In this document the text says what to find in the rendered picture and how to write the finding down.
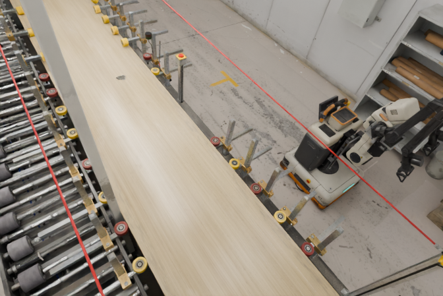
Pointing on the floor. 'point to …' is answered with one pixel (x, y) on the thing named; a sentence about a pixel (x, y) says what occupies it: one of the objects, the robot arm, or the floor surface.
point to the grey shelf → (432, 57)
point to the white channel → (63, 81)
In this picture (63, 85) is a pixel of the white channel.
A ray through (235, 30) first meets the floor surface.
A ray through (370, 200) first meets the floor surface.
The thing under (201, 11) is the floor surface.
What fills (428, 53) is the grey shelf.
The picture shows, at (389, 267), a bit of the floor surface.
